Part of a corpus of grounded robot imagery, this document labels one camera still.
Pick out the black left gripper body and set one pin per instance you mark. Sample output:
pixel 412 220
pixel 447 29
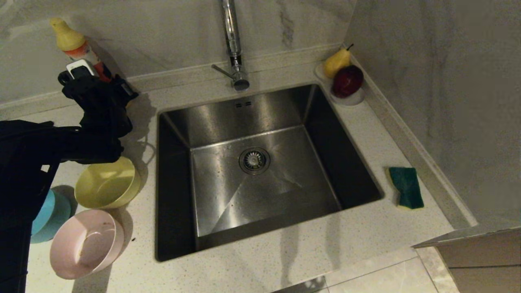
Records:
pixel 101 106

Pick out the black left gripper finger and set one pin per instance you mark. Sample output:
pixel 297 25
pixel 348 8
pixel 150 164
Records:
pixel 127 87
pixel 64 77

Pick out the orange dish soap bottle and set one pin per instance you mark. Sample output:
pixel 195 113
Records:
pixel 69 38

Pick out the green and yellow sponge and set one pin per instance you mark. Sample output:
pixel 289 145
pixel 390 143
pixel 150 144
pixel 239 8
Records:
pixel 407 187

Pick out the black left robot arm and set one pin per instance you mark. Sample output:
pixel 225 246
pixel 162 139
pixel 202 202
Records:
pixel 24 162

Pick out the stainless steel sink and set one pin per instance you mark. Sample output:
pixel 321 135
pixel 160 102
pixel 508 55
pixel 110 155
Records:
pixel 228 191

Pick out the metal sink drain strainer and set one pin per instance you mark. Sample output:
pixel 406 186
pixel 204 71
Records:
pixel 255 161

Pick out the yellow plastic bowl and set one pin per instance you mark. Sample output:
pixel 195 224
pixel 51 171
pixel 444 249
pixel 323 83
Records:
pixel 108 185

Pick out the chrome faucet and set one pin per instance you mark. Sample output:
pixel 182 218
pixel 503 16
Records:
pixel 232 40

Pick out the blue plastic bowl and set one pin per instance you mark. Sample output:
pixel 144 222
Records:
pixel 51 215

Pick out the pink plastic bowl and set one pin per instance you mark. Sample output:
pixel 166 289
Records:
pixel 85 244

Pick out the yellow pear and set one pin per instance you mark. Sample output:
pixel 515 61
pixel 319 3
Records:
pixel 336 63

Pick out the dark red apple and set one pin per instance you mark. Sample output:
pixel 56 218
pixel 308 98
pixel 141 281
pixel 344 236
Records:
pixel 347 81

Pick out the small white dish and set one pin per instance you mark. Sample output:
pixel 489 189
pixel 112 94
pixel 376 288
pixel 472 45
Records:
pixel 352 101

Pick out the beige wooden cabinet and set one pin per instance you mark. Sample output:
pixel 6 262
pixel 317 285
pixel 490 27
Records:
pixel 484 256

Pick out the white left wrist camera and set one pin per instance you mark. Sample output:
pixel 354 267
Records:
pixel 79 69

